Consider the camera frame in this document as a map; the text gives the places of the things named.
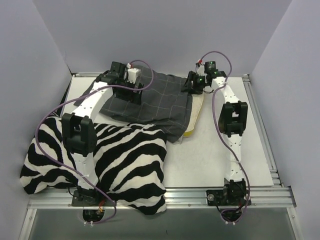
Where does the white pillow with yellow edge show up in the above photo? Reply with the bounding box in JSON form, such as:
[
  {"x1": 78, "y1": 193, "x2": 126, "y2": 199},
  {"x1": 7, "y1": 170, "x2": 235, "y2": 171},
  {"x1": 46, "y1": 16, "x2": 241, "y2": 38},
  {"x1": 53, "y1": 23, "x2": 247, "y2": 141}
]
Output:
[{"x1": 183, "y1": 94, "x2": 205, "y2": 138}]

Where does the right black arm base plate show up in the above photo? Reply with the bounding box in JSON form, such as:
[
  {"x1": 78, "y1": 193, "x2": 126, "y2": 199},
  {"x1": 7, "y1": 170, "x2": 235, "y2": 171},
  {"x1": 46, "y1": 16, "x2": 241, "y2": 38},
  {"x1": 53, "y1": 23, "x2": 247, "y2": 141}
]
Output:
[{"x1": 205, "y1": 189, "x2": 247, "y2": 207}]

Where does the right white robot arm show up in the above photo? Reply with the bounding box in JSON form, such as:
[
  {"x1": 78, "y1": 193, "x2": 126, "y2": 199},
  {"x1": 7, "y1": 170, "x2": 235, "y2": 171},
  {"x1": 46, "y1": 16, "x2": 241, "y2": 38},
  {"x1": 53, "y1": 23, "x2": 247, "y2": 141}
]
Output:
[{"x1": 181, "y1": 60, "x2": 249, "y2": 205}]

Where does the zebra striped cushion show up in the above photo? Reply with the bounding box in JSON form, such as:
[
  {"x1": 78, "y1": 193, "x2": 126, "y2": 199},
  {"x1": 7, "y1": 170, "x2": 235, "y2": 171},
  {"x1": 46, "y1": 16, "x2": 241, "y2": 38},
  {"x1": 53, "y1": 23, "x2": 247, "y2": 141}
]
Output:
[{"x1": 19, "y1": 114, "x2": 167, "y2": 215}]

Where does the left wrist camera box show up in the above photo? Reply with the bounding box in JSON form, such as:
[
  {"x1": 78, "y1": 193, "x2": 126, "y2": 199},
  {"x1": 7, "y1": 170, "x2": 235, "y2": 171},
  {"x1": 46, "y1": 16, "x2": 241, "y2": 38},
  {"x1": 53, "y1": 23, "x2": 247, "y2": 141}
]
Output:
[{"x1": 127, "y1": 68, "x2": 141, "y2": 84}]

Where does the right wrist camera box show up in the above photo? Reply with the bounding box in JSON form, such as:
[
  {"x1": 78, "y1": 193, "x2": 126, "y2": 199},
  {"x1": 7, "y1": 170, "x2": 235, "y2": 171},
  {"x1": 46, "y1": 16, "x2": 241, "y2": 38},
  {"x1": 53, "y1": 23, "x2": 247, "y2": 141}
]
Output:
[{"x1": 195, "y1": 63, "x2": 205, "y2": 75}]

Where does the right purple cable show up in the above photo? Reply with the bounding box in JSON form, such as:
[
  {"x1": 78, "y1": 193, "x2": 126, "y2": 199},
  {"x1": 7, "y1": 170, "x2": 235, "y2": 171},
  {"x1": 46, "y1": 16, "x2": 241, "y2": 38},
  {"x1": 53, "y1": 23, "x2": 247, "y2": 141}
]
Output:
[{"x1": 197, "y1": 51, "x2": 251, "y2": 223}]

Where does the aluminium rail frame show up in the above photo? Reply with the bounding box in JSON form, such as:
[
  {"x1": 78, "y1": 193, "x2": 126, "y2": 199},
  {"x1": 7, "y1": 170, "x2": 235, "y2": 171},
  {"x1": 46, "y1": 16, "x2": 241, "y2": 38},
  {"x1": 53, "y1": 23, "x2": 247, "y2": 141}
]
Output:
[{"x1": 20, "y1": 67, "x2": 293, "y2": 227}]

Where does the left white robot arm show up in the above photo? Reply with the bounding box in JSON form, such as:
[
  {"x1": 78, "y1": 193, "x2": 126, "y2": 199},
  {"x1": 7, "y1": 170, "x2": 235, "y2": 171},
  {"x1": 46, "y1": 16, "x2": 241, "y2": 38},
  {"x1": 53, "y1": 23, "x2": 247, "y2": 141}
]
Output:
[{"x1": 61, "y1": 62, "x2": 144, "y2": 206}]

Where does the dark grey checked pillowcase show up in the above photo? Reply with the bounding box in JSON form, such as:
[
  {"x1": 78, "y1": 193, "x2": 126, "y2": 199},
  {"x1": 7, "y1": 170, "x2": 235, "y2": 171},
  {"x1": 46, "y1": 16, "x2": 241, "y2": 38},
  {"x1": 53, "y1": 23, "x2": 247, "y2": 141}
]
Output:
[{"x1": 84, "y1": 65, "x2": 195, "y2": 144}]

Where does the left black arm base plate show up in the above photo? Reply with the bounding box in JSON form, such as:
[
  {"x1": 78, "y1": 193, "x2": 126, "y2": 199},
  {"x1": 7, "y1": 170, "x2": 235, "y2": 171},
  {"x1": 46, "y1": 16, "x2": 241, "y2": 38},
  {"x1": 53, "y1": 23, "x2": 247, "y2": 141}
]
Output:
[{"x1": 71, "y1": 189, "x2": 112, "y2": 207}]

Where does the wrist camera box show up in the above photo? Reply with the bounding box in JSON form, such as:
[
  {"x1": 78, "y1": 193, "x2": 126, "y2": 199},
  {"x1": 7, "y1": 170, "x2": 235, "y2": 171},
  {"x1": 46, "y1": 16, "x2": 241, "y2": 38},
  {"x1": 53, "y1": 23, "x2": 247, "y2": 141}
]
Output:
[
  {"x1": 195, "y1": 63, "x2": 205, "y2": 75},
  {"x1": 127, "y1": 68, "x2": 141, "y2": 84}
]

